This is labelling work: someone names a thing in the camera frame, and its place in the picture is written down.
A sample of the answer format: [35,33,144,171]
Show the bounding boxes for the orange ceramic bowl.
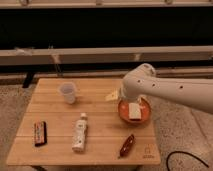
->
[118,97,151,124]

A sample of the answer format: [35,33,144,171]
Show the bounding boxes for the black red candy bar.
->
[34,121,47,147]

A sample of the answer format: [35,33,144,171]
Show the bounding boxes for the white plastic bottle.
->
[72,113,87,152]

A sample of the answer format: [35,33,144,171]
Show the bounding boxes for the wooden table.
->
[7,78,161,166]

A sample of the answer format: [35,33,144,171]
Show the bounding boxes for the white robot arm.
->
[105,63,213,114]

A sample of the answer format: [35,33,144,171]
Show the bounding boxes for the long grey beam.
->
[0,45,213,66]

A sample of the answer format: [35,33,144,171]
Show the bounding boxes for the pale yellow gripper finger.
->
[105,90,119,101]

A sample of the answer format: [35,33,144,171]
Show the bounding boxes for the clear plastic cup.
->
[59,82,77,104]

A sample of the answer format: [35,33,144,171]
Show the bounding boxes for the white sponge block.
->
[129,103,141,120]

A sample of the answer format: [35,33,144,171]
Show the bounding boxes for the black cable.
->
[165,150,210,171]

